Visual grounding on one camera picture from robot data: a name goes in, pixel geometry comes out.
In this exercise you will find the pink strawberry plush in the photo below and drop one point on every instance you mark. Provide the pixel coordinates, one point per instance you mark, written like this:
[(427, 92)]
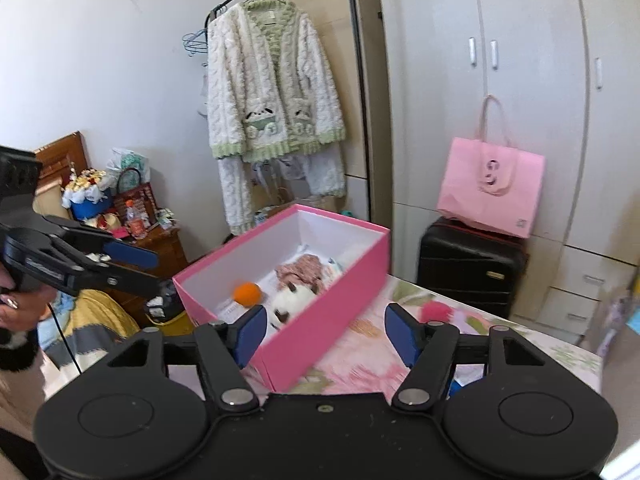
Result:
[(435, 311)]

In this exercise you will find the orange plush ball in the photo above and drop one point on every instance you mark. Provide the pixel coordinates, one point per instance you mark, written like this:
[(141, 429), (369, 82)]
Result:
[(247, 295)]

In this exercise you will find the pink tote bag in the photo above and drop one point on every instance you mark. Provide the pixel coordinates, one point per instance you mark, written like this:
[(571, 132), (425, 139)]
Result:
[(491, 187)]

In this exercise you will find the floral tablecloth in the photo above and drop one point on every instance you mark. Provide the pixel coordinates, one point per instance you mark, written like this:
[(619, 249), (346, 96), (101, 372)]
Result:
[(356, 340)]

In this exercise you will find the black suitcase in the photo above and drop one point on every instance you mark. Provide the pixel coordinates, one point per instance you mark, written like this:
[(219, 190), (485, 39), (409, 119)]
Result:
[(478, 268)]

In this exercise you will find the cream fluffy cardigan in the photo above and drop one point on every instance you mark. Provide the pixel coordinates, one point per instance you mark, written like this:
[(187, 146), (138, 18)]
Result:
[(271, 90)]

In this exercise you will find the black clothes rack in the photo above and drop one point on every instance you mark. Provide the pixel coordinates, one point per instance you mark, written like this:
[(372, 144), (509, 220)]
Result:
[(335, 177)]

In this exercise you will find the grey wardrobe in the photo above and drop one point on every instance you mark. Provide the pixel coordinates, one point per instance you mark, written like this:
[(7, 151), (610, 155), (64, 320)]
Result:
[(560, 78)]

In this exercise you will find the person's left hand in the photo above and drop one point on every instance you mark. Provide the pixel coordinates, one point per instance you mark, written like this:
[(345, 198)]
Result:
[(21, 311)]

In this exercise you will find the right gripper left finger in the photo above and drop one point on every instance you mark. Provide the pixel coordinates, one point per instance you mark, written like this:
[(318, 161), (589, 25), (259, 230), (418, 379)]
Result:
[(222, 351)]

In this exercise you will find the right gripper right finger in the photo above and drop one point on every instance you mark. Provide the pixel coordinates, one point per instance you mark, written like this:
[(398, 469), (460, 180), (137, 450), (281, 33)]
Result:
[(428, 350)]

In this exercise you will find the flower bouquet blue box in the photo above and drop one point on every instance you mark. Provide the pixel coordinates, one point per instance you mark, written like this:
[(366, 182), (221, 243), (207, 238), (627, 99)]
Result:
[(88, 193)]

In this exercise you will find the pink cardboard box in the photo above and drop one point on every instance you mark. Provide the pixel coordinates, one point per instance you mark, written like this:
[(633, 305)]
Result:
[(354, 254)]

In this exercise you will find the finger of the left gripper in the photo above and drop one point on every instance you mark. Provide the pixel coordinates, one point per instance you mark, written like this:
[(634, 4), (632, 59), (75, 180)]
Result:
[(121, 252), (127, 280)]

